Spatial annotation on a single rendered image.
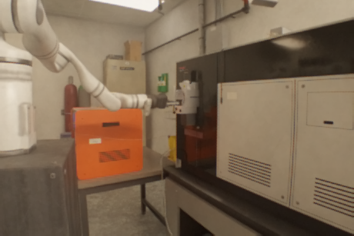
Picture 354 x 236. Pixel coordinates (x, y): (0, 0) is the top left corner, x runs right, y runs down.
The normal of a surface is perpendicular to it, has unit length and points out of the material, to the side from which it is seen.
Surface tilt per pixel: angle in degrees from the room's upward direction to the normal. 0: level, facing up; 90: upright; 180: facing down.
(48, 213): 90
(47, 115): 90
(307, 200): 90
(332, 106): 90
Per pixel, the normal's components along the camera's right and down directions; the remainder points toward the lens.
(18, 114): 0.90, 0.01
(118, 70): 0.52, 0.03
